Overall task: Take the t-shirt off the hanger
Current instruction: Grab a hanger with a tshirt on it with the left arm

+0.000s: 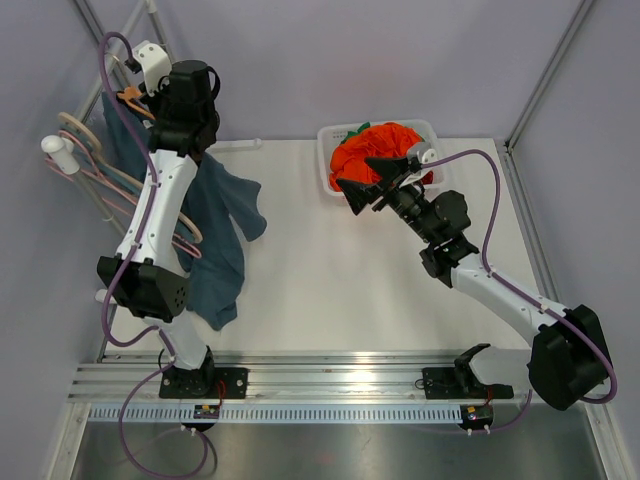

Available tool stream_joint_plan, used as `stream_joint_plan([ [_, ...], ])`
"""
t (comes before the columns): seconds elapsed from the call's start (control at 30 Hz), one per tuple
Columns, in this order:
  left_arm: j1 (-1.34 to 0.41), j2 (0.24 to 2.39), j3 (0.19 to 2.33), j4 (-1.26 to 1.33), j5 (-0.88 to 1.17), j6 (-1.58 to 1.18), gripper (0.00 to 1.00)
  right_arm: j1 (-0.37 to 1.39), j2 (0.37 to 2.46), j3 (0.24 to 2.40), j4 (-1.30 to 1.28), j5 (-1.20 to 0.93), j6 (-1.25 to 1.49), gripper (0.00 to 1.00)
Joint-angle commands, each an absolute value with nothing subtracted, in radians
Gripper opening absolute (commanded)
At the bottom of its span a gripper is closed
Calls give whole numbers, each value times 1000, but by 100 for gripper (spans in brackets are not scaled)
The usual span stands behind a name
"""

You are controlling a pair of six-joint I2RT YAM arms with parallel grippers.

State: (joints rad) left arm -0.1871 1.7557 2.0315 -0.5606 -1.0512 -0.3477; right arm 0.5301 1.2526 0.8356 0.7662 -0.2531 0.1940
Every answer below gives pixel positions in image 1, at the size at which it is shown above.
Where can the white metal clothes rack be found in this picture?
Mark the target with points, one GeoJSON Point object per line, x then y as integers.
{"type": "Point", "coordinates": [89, 18]}

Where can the orange hanger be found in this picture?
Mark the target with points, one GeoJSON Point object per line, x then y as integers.
{"type": "Point", "coordinates": [131, 97]}

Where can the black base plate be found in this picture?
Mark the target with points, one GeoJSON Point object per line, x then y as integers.
{"type": "Point", "coordinates": [450, 383]}
{"type": "Point", "coordinates": [221, 382]}

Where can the white slotted cable duct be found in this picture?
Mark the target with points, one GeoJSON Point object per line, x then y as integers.
{"type": "Point", "coordinates": [236, 413]}

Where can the orange t shirt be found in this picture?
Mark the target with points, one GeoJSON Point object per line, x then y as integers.
{"type": "Point", "coordinates": [388, 140]}

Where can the aluminium mounting rail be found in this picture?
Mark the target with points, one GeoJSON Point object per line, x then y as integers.
{"type": "Point", "coordinates": [293, 377]}

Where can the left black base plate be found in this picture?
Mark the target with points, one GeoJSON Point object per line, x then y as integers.
{"type": "Point", "coordinates": [221, 382]}

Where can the blue hanger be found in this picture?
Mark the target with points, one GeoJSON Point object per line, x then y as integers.
{"type": "Point", "coordinates": [94, 155]}

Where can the white t shirt red print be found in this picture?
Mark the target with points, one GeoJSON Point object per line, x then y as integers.
{"type": "Point", "coordinates": [433, 177]}

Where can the green t shirt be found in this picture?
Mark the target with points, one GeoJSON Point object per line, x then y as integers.
{"type": "Point", "coordinates": [357, 131]}

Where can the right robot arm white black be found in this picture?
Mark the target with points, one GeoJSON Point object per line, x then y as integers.
{"type": "Point", "coordinates": [569, 361]}

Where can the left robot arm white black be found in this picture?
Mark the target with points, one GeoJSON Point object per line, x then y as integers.
{"type": "Point", "coordinates": [145, 275]}

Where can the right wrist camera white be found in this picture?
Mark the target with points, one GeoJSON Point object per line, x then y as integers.
{"type": "Point", "coordinates": [419, 157]}

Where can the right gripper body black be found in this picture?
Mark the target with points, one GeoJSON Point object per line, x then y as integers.
{"type": "Point", "coordinates": [407, 201]}

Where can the beige hanger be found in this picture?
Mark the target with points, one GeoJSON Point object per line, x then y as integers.
{"type": "Point", "coordinates": [73, 125]}

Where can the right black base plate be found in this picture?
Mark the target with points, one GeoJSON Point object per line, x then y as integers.
{"type": "Point", "coordinates": [450, 383]}

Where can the white plastic basket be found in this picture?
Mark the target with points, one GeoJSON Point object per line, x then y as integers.
{"type": "Point", "coordinates": [330, 137]}

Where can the blue grey t shirt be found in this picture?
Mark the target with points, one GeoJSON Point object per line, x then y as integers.
{"type": "Point", "coordinates": [215, 200]}

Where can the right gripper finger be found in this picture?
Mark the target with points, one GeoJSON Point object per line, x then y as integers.
{"type": "Point", "coordinates": [360, 195]}
{"type": "Point", "coordinates": [389, 170]}

